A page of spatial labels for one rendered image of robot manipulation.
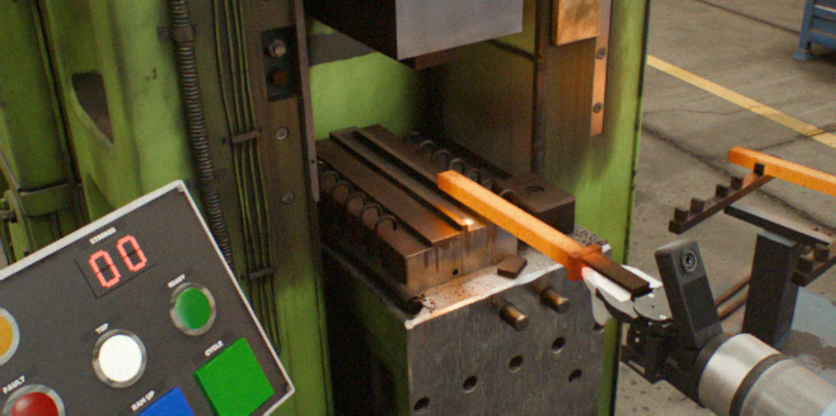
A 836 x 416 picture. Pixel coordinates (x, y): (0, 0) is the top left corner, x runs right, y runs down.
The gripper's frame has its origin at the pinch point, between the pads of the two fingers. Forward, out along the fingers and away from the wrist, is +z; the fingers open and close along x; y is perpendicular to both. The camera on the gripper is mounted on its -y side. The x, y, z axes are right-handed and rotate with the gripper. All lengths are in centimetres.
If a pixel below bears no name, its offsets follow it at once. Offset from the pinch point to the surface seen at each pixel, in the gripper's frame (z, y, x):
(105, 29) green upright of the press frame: 43, -27, -44
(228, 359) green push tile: 10.0, 1.8, -44.0
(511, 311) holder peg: 16.9, 16.8, 0.7
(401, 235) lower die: 30.3, 7.3, -9.6
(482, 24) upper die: 25.2, -24.1, 0.6
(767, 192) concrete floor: 123, 105, 212
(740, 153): 25, 10, 59
